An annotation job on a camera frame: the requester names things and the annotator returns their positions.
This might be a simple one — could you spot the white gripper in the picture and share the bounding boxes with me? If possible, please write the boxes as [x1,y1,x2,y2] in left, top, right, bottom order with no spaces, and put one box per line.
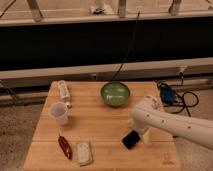
[128,119,150,144]

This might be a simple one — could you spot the black rectangular eraser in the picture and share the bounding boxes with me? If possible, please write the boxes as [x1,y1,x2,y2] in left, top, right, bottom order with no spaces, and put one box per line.
[122,131,140,149]

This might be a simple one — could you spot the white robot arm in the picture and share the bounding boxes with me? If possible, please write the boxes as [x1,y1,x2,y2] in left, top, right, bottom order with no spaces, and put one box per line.
[130,95,213,150]

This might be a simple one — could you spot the green ceramic bowl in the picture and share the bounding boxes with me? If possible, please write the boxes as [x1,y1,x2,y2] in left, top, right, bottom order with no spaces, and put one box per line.
[100,82,130,107]

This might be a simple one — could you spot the translucent plastic measuring cup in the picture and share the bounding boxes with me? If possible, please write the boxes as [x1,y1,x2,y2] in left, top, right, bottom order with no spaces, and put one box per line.
[48,102,68,125]

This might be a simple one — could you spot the blue object on floor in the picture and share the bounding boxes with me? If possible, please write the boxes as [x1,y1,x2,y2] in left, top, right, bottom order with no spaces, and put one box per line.
[160,85,176,104]

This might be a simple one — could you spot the white rectangular packet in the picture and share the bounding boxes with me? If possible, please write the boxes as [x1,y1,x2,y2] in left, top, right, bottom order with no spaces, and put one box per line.
[77,141,93,166]

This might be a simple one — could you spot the red chili pepper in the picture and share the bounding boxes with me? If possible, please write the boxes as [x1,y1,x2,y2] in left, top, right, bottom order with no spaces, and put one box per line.
[58,136,72,160]

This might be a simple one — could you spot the black cable on floor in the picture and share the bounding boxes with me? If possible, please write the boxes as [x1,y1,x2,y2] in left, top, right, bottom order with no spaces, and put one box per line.
[156,70,200,139]

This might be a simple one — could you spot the black hanging cable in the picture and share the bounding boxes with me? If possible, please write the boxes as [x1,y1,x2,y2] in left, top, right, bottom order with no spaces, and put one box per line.
[109,9,141,83]

